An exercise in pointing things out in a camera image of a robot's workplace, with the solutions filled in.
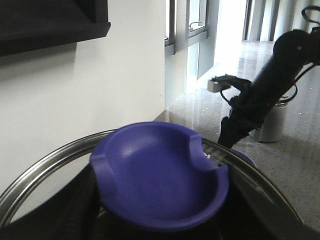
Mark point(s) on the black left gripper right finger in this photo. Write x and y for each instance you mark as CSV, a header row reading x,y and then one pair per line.
x,y
254,210

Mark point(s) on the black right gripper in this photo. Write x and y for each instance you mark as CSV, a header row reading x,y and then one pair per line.
x,y
242,119

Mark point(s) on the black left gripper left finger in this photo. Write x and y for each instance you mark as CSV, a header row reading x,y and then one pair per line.
x,y
68,215

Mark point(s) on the glass lid with blue knob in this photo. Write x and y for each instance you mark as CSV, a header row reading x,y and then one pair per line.
x,y
155,181

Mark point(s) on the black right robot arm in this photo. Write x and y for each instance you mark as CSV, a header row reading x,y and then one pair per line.
x,y
291,52

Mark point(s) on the grey cylindrical canister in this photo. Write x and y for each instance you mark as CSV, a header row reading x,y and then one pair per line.
x,y
274,123

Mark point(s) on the blue plastic bowl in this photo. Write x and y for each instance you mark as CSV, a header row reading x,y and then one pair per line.
x,y
243,158

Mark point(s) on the black range hood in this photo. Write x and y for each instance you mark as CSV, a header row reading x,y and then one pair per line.
x,y
28,25

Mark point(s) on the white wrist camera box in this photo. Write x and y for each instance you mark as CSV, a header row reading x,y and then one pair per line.
x,y
217,84

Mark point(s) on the grey window frame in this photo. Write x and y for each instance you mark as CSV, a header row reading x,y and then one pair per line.
x,y
183,34

